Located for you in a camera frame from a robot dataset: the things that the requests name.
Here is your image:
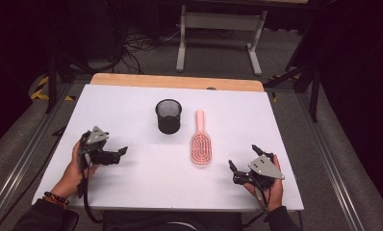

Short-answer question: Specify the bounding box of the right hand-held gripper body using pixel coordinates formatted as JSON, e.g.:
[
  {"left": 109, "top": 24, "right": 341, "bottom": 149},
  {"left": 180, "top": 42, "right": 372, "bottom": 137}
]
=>
[{"left": 232, "top": 152, "right": 286, "bottom": 191}]

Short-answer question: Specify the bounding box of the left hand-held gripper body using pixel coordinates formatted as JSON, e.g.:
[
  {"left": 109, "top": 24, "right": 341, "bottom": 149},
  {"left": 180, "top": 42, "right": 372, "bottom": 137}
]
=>
[{"left": 77, "top": 125, "right": 122, "bottom": 171}]

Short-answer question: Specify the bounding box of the pink hairbrush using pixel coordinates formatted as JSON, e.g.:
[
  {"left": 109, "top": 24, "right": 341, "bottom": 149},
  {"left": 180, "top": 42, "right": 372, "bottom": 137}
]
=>
[{"left": 190, "top": 109, "right": 213, "bottom": 167}]

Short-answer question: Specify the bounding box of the black mesh cup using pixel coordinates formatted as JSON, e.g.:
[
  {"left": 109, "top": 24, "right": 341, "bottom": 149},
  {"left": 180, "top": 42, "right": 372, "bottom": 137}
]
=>
[{"left": 154, "top": 98, "right": 184, "bottom": 136}]

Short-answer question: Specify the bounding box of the person's right hand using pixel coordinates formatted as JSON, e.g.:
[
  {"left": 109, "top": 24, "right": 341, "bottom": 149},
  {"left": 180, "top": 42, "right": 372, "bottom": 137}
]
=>
[{"left": 243, "top": 154, "right": 286, "bottom": 213}]

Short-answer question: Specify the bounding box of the person's left hand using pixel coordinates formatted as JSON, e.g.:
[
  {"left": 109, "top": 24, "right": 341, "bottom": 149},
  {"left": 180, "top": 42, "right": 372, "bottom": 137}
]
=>
[{"left": 51, "top": 141, "right": 99, "bottom": 200}]

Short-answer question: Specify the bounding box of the white table cover sheet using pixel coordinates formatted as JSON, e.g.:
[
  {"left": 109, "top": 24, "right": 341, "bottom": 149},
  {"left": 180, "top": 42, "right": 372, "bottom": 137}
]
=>
[{"left": 31, "top": 84, "right": 305, "bottom": 213}]

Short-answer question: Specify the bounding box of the black tripod stand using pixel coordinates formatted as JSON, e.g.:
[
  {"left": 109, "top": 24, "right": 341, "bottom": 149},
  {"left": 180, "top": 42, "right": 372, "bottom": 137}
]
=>
[
  {"left": 44, "top": 52, "right": 96, "bottom": 116},
  {"left": 263, "top": 62, "right": 322, "bottom": 123}
]

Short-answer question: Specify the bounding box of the person's dark lap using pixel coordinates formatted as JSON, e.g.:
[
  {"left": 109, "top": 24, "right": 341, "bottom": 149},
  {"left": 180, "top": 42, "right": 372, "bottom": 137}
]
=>
[{"left": 102, "top": 210, "right": 245, "bottom": 231}]

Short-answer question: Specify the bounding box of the yellow black hazard tape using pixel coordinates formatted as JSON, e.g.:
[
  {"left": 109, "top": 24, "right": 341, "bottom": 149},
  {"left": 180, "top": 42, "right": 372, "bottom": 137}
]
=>
[{"left": 30, "top": 75, "right": 77, "bottom": 102}]

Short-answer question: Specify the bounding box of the right hand-held gripper cable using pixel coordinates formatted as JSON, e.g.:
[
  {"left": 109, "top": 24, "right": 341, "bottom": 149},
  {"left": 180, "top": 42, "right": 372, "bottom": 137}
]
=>
[{"left": 243, "top": 184, "right": 273, "bottom": 227}]

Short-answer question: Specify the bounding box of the hand-held gripper cable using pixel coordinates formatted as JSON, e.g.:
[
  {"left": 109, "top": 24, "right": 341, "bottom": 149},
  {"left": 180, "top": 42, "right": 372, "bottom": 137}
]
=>
[
  {"left": 76, "top": 167, "right": 105, "bottom": 225},
  {"left": 243, "top": 184, "right": 273, "bottom": 227}
]

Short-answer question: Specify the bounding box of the left hand-held gripper cable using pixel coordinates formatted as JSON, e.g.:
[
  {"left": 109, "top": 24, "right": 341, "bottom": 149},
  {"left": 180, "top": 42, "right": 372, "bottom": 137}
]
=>
[{"left": 76, "top": 167, "right": 105, "bottom": 225}]

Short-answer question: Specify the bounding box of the beaded bracelet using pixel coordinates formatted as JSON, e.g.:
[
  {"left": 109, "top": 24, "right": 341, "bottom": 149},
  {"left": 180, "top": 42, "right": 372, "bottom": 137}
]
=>
[{"left": 42, "top": 191, "right": 70, "bottom": 208}]

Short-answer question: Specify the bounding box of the aluminium floor rail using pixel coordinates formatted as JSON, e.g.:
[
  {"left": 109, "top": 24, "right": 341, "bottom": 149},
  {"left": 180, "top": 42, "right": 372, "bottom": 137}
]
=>
[
  {"left": 0, "top": 82, "right": 74, "bottom": 225},
  {"left": 295, "top": 90, "right": 366, "bottom": 231}
]

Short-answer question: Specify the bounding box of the tangle of floor cables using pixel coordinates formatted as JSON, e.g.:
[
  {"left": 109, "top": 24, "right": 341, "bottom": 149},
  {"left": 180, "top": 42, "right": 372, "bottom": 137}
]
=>
[{"left": 114, "top": 27, "right": 183, "bottom": 75}]

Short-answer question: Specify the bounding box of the white metal desk frame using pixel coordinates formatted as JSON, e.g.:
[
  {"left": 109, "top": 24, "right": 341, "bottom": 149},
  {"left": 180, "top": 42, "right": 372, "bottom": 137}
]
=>
[{"left": 175, "top": 4, "right": 268, "bottom": 77}]

